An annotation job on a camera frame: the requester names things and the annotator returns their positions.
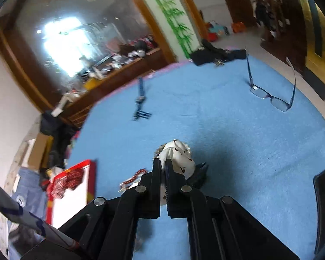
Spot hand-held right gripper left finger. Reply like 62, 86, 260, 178
58, 158, 163, 260

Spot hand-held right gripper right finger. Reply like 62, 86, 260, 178
165, 159, 301, 260

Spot white cherry print scrunchie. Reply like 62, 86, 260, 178
156, 139, 196, 207

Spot wooden sideboard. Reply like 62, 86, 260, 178
57, 47, 167, 126

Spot dark red dotted scrunchie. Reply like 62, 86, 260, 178
51, 167, 85, 199

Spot black cloth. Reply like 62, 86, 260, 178
190, 39, 247, 67

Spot large etched mirror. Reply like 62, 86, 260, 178
0, 0, 159, 93

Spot red jewelry box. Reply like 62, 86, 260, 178
45, 159, 97, 230

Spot wooden staircase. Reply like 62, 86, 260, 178
260, 0, 307, 74

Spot orange object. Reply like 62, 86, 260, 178
231, 21, 246, 33

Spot blue plaid cloth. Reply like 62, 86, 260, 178
5, 167, 52, 260

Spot blue striped strap watch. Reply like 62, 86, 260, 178
132, 77, 153, 122

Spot gold framed panel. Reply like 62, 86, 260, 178
292, 0, 325, 99

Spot black bag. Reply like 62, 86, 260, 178
40, 110, 80, 169

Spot clothes hung on post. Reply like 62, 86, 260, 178
251, 0, 275, 31

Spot red white checked scrunchie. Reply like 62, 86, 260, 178
119, 168, 147, 193

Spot cardboard box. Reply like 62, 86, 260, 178
27, 132, 54, 169

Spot green bamboo painted panel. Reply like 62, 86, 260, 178
130, 0, 204, 59

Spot brown wooden door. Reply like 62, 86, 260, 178
215, 0, 256, 28

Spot blue frame eyeglasses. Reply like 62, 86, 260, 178
245, 54, 297, 112

